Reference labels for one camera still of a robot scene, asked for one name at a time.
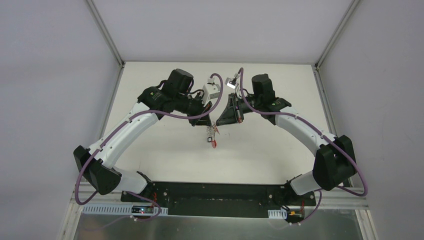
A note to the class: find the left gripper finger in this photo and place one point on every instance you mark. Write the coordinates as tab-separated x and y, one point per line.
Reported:
200	122
202	109

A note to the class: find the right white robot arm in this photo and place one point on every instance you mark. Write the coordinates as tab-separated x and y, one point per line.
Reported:
334	156

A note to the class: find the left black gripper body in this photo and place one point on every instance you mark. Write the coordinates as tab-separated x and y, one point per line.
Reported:
201	112

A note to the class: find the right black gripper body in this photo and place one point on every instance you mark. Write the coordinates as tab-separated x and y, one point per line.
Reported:
236	109

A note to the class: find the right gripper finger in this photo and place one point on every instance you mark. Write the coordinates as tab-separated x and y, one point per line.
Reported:
228	121
229	110

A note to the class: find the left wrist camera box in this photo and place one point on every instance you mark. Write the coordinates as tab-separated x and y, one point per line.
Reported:
211	90

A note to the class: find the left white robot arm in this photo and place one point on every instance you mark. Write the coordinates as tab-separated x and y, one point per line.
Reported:
97	163

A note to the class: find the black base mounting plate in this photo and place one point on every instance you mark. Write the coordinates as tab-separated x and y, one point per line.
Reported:
224	199

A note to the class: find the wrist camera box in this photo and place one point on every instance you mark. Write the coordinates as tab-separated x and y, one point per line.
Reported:
232	83
211	90

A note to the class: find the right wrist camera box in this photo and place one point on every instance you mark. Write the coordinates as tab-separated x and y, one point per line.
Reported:
232	83

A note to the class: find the red handled keyring holder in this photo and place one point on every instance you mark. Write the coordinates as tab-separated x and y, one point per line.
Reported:
211	137

